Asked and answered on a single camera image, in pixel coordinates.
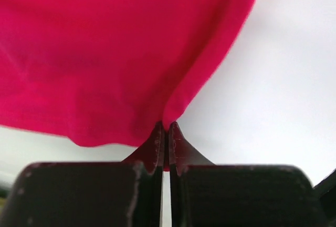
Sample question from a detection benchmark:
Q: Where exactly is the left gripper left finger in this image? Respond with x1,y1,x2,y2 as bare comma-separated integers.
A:
1,123,165,226

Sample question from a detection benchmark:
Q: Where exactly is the red t shirt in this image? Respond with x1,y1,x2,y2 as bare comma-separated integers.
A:
0,0,267,172

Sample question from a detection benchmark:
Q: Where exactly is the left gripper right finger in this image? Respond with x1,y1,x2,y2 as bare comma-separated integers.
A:
167,123,327,226

